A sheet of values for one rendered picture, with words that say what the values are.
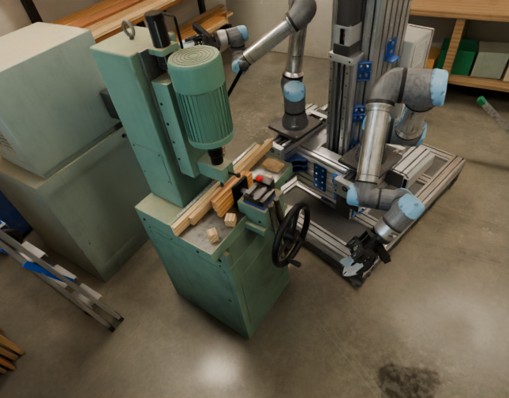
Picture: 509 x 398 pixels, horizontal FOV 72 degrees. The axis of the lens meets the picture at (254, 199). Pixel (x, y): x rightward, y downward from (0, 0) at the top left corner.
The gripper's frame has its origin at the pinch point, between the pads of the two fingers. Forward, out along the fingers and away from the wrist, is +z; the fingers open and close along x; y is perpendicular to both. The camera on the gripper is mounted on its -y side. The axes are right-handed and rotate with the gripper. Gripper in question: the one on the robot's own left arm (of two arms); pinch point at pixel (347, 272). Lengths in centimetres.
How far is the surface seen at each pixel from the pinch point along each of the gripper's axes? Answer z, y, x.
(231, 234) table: 19.0, 31.6, -27.3
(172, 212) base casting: 40, 46, -57
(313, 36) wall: -42, -122, -360
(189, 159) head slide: 8, 53, -52
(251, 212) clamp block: 9.3, 27.0, -32.0
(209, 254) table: 25, 40, -19
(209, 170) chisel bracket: 8, 44, -49
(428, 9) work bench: -114, -126, -218
